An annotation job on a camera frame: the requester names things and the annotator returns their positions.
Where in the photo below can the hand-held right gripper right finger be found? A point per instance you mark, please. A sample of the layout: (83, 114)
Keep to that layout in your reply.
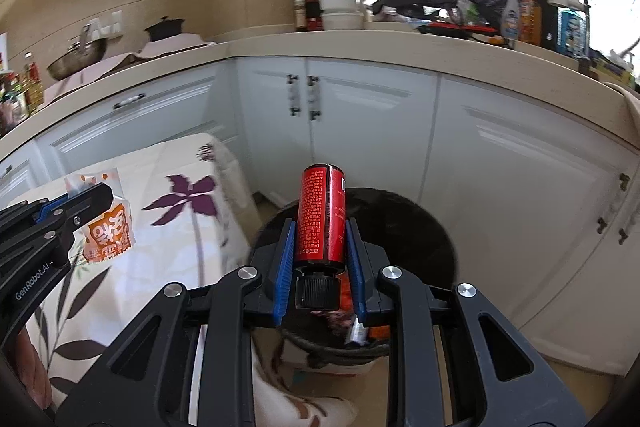
(356, 277)

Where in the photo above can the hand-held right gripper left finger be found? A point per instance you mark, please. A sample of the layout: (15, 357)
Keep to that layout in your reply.
(282, 277)

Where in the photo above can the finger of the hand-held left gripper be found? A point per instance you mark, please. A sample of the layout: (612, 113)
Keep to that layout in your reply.
(50, 208)
(90, 202)

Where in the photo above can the orange and white snack packet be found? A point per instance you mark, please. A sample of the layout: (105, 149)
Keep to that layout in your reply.
(110, 234)

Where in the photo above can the red bottle with black cap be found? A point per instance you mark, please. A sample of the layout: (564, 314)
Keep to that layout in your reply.
(320, 217)

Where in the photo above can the black round trash bin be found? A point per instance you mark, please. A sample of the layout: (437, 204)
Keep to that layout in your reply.
(415, 237)

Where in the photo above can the person's left hand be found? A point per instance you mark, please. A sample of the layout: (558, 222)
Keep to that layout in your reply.
(32, 367)

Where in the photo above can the floral cream tablecloth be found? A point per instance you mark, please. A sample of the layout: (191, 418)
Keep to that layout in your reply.
(160, 167)

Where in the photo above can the wide white cabinet door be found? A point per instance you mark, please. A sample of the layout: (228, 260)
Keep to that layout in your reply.
(150, 132)

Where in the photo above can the yellow cooking oil bottle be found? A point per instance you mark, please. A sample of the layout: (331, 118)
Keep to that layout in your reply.
(32, 82)

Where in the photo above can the narrow white cabinet door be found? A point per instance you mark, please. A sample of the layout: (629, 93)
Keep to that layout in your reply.
(272, 142)

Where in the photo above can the metal wok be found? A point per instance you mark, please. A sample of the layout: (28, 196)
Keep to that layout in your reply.
(75, 62)

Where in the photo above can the pink stove cover cloth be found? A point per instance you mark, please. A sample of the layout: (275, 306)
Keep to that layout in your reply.
(165, 49)

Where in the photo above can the large white cabinet door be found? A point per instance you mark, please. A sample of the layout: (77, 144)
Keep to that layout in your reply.
(520, 207)

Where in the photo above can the black cooking pot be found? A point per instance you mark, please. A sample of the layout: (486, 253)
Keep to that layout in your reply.
(164, 29)

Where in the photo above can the red flat tray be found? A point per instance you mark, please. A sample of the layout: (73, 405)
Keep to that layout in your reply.
(457, 31)

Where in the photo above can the red label sauce jar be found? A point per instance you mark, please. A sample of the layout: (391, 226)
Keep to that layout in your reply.
(313, 12)

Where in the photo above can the dark glass bottle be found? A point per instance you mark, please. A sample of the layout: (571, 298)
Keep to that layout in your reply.
(300, 9)

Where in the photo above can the green and white bag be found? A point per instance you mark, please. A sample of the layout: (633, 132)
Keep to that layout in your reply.
(469, 9)

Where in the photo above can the white spray bottle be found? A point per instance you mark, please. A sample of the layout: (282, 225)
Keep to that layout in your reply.
(510, 14)

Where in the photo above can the orange detergent bottle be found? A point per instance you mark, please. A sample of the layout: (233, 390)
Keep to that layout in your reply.
(530, 17)

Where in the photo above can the blue packet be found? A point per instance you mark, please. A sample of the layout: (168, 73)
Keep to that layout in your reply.
(572, 32)

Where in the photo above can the metal faucet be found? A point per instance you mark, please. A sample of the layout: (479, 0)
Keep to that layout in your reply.
(580, 2)

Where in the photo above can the white double wall socket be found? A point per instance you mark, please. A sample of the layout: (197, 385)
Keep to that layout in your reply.
(107, 24)

